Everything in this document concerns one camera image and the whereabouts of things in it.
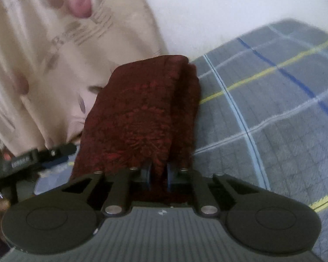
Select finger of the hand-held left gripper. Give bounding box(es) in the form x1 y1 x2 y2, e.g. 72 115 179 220
30 143 77 169

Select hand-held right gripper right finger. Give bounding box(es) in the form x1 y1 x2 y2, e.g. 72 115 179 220
166 164 253 217

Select dark red patterned cloth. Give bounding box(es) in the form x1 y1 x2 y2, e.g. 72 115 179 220
68 55 202 206

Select grey plaid blanket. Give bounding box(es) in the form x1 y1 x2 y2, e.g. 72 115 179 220
33 19 328 262

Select beige printed blanket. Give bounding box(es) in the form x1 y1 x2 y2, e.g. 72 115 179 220
0 0 168 156

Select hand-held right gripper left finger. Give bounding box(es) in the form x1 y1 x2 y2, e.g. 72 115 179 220
61 160 154 217

